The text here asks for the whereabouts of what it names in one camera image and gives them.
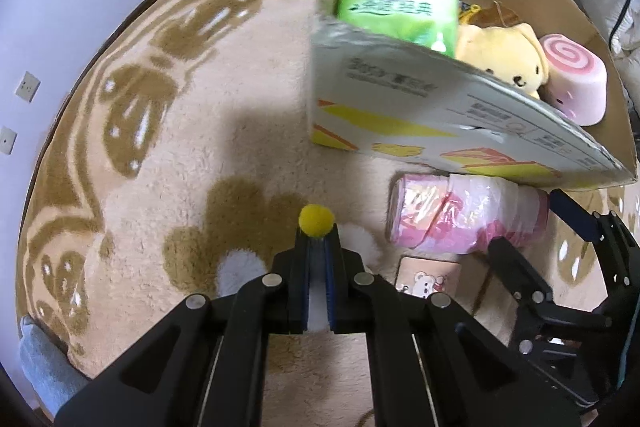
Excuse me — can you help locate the white wall socket lower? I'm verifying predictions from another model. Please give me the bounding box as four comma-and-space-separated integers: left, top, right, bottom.
0, 127, 17, 155

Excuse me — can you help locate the cardboard box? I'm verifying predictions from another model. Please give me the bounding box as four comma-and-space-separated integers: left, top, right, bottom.
307, 0, 638, 190

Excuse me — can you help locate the pink swirl roll squishy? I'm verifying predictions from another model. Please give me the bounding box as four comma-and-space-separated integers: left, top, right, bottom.
539, 34, 608, 127

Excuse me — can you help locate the paper tag with bear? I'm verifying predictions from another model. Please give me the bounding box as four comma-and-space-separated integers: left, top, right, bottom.
395, 256, 461, 299

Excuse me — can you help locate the beige floral rug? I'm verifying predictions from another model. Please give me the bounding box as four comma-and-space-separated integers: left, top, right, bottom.
16, 0, 639, 426

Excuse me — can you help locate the pink plastic-wrapped roll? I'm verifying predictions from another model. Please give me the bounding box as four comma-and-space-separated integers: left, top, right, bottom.
386, 173, 549, 255

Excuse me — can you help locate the white duvet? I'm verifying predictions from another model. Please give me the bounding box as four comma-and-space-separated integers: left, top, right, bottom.
608, 0, 639, 106

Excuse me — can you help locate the white wall socket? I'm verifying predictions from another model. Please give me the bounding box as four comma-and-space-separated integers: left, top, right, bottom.
14, 72, 40, 103
0, 127, 17, 155

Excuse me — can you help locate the white black fluffy plush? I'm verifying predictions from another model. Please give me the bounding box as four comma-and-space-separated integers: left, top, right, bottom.
216, 205, 383, 335

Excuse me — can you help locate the white wall socket upper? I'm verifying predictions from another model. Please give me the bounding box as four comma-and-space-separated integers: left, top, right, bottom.
14, 72, 40, 103

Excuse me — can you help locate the yellow dog plush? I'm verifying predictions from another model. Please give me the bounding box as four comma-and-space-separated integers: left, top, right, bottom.
454, 1, 549, 100

